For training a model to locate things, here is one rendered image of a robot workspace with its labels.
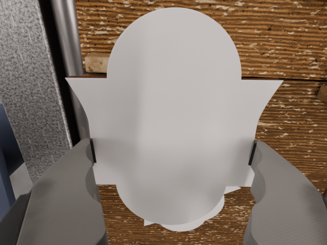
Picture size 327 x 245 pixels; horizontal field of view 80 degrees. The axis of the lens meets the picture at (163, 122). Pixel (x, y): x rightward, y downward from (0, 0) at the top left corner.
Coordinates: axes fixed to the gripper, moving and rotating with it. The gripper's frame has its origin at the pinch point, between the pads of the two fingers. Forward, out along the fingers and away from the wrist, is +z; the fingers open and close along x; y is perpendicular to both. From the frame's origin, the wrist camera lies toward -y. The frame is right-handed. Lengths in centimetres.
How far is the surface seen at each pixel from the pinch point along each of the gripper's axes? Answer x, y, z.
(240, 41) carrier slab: 7.5, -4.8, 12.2
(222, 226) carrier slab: 9.8, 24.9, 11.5
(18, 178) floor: -113, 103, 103
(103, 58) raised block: -6.7, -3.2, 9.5
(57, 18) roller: -12.7, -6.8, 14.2
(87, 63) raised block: -8.3, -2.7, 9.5
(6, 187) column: -32.6, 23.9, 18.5
